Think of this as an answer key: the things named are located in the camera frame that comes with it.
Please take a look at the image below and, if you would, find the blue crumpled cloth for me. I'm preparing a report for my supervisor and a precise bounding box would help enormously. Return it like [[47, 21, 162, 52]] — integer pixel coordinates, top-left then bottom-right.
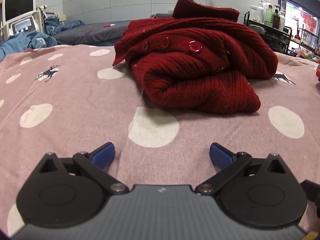
[[44, 15, 86, 36], [0, 31, 58, 62]]

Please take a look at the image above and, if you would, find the green liquid bottle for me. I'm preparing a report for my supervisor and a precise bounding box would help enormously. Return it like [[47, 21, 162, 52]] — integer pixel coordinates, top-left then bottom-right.
[[264, 5, 274, 27]]

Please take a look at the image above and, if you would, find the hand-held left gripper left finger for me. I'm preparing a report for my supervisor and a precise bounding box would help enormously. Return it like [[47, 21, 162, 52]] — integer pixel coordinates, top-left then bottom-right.
[[37, 142, 129, 195]]

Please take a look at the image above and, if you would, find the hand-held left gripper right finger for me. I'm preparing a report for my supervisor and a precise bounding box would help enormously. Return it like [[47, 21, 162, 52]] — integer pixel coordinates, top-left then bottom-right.
[[195, 142, 288, 195]]

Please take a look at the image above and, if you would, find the red lantern decoration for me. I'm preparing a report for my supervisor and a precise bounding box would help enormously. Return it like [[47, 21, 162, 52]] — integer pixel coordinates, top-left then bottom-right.
[[300, 11, 317, 31]]

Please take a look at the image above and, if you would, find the red knitted cardigan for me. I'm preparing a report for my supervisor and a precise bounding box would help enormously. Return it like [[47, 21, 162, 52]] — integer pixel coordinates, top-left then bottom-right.
[[112, 0, 279, 115]]

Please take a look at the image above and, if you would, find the black wire rack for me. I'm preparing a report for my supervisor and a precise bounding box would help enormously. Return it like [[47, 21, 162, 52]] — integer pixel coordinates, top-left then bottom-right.
[[243, 11, 293, 55]]

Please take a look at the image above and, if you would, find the small white pump bottle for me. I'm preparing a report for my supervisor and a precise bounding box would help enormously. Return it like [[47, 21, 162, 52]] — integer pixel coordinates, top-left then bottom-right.
[[279, 9, 286, 32]]

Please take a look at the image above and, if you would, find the pink polka dot bedsheet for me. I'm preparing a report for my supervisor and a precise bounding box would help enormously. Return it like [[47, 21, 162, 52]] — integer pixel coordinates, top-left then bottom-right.
[[0, 44, 320, 238]]

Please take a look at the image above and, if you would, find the dark pump bottle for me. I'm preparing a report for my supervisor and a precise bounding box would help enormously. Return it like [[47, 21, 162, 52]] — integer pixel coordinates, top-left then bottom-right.
[[273, 5, 281, 29]]

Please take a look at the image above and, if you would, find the white computer monitor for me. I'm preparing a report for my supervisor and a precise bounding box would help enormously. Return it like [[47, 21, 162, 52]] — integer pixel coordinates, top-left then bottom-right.
[[2, 0, 37, 23]]

